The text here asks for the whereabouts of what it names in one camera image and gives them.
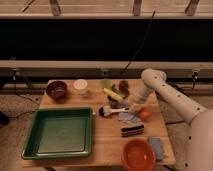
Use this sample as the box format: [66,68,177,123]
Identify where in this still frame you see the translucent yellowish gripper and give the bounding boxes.
[128,90,150,113]

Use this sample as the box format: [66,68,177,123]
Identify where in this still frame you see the light blue cloth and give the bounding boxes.
[118,112,140,123]

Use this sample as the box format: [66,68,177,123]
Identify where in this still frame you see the white handled black brush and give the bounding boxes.
[99,105,129,117]

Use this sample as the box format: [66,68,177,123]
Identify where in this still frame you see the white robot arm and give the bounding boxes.
[129,69,213,171]

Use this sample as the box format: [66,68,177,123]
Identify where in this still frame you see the orange red bowl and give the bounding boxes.
[121,139,156,171]

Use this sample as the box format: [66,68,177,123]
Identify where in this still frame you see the dark maroon bowl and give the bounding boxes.
[46,81,67,100]

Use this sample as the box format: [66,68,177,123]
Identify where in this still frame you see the orange ball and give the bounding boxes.
[138,108,151,121]

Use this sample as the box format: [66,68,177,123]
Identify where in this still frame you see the brown grape bunch toy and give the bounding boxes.
[119,80,129,98]

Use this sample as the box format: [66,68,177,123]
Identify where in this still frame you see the yellow corn cob toy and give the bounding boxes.
[103,88,122,101]

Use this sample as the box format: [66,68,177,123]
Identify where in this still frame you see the small dark cup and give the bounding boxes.
[107,96,118,109]

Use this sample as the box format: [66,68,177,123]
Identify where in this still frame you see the black striped eraser block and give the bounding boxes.
[121,125,144,137]

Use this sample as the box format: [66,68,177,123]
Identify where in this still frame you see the green lettuce toy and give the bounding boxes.
[100,78,119,93]

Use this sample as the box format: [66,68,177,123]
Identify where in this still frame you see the blue sponge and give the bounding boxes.
[148,137,164,161]

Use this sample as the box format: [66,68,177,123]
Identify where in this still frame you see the white plastic cup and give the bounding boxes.
[73,79,88,96]

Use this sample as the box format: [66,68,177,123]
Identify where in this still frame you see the green plastic tray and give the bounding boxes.
[22,107,93,160]

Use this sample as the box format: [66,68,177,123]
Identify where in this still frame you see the black cable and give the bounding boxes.
[11,71,42,120]
[117,10,157,78]

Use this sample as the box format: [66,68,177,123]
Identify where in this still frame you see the black cable on left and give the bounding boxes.
[11,71,42,120]

